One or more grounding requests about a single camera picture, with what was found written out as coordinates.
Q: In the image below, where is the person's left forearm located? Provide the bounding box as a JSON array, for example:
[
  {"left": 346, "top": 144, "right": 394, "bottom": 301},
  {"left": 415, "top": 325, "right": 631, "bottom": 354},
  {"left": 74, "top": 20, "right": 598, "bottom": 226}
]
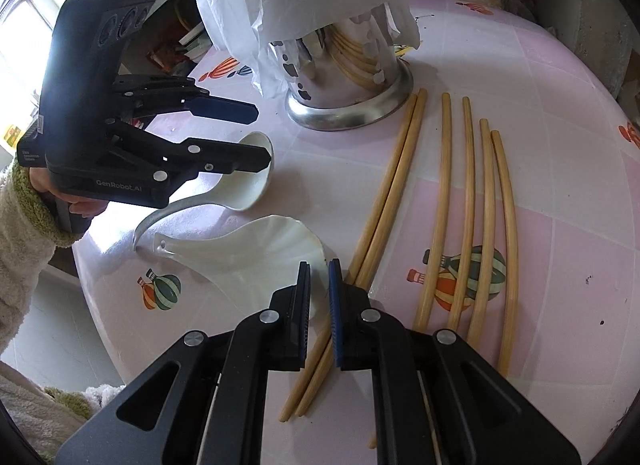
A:
[{"left": 0, "top": 160, "right": 93, "bottom": 356}]

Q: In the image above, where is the person's left hand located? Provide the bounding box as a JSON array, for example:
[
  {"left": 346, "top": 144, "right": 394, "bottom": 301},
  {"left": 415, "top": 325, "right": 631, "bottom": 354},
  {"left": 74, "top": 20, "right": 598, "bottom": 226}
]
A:
[{"left": 29, "top": 165, "right": 109, "bottom": 220}]

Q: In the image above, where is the scalloped white ceramic spoon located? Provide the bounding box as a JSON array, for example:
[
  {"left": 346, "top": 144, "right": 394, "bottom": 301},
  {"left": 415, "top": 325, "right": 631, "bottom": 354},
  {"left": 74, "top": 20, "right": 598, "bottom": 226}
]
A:
[{"left": 152, "top": 214, "right": 326, "bottom": 321}]

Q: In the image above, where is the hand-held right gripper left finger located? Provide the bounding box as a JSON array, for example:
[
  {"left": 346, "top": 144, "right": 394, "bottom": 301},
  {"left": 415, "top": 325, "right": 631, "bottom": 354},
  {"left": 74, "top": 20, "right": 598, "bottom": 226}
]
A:
[{"left": 55, "top": 261, "right": 313, "bottom": 465}]

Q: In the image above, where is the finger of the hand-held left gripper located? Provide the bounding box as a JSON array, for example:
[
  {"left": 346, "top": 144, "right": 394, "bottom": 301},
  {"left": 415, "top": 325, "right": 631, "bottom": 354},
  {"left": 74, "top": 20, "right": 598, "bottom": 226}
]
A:
[
  {"left": 106, "top": 119, "right": 275, "bottom": 182},
  {"left": 112, "top": 75, "right": 260, "bottom": 125}
]

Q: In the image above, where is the round white ceramic spoon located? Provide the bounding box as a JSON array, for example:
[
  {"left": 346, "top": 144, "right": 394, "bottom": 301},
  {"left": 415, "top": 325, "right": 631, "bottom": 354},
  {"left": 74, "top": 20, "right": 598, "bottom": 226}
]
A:
[{"left": 134, "top": 131, "right": 275, "bottom": 252}]

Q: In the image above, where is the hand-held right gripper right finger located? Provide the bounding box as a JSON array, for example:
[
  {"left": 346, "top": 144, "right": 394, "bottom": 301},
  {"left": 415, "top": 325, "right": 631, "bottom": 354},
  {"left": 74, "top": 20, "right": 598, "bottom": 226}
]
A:
[{"left": 327, "top": 259, "right": 583, "bottom": 465}]

